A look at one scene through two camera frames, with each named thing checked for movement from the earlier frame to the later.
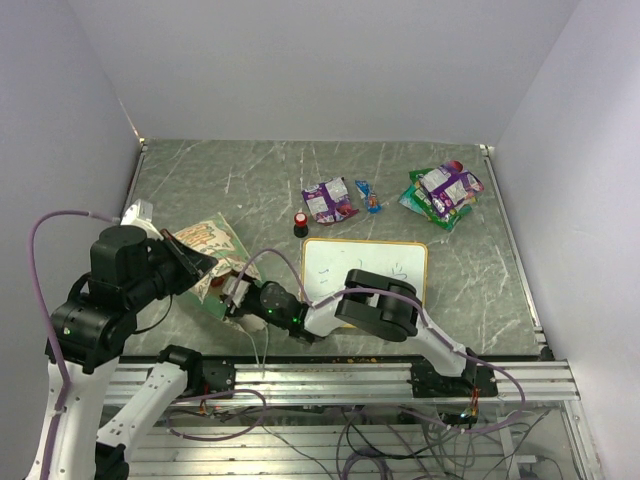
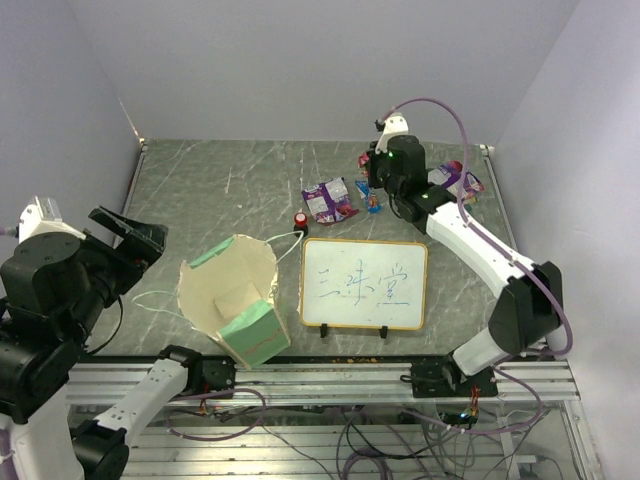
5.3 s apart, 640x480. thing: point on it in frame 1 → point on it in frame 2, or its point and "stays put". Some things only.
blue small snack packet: (371, 200) stays put
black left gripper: (198, 263) → (143, 243)
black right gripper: (240, 309) → (375, 156)
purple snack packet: (329, 202) stays put
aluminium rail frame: (370, 419) stays put
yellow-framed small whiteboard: (325, 264) stays put
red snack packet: (216, 282) → (363, 160)
